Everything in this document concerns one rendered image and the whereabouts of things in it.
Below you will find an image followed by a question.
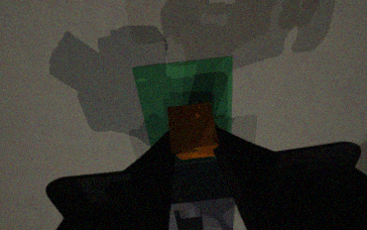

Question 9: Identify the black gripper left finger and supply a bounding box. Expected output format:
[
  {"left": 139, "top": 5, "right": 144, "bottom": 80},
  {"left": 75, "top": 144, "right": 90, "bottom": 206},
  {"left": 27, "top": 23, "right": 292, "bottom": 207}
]
[{"left": 46, "top": 131, "right": 176, "bottom": 230}]

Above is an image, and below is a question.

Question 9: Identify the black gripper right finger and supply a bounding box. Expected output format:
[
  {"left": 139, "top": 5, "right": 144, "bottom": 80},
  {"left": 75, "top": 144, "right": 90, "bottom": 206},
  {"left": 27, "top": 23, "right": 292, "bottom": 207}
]
[{"left": 213, "top": 126, "right": 361, "bottom": 230}]

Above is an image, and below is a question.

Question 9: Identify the orange l-shaped part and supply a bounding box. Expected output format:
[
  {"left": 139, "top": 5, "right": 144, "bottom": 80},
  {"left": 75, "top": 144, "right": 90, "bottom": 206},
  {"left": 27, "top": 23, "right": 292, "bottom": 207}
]
[{"left": 168, "top": 102, "right": 219, "bottom": 160}]

